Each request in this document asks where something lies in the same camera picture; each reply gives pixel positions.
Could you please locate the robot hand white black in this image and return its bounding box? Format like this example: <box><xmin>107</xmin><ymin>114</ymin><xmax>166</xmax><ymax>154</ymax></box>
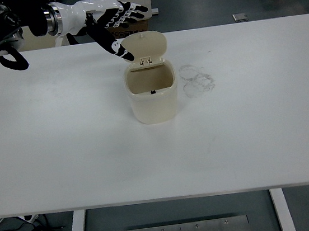
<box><xmin>55</xmin><ymin>0</ymin><xmax>156</xmax><ymax>71</ymax></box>

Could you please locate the cream plastic trash bin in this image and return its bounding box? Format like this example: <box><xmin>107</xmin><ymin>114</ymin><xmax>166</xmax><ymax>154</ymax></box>
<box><xmin>118</xmin><ymin>28</ymin><xmax>183</xmax><ymax>128</ymax></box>

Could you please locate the brown cardboard box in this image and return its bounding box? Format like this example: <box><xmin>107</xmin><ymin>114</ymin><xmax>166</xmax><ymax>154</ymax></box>
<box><xmin>105</xmin><ymin>19</ymin><xmax>151</xmax><ymax>40</ymax></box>

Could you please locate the grey floor outlet plate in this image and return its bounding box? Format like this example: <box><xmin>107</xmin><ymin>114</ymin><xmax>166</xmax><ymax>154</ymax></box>
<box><xmin>231</xmin><ymin>11</ymin><xmax>249</xmax><ymax>23</ymax></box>

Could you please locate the white power strip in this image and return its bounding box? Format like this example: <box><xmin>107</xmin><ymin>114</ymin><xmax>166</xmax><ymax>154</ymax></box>
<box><xmin>20</xmin><ymin>213</ymin><xmax>39</xmax><ymax>224</ymax></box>

